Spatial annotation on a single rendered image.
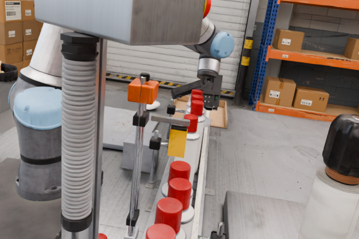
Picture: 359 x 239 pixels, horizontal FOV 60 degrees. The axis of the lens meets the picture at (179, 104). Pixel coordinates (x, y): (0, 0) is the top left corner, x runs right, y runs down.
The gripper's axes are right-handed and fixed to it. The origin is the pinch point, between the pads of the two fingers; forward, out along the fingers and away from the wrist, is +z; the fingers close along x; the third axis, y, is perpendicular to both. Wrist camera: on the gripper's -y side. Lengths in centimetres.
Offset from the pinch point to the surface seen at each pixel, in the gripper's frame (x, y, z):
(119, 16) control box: -79, -5, 3
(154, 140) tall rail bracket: -18.2, -9.2, 6.5
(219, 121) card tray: 40.7, 10.6, -12.0
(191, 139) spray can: -31.7, 0.8, 6.3
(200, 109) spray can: -22.0, 1.7, -2.9
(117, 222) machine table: -26.0, -13.2, 27.2
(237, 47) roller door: 340, 39, -182
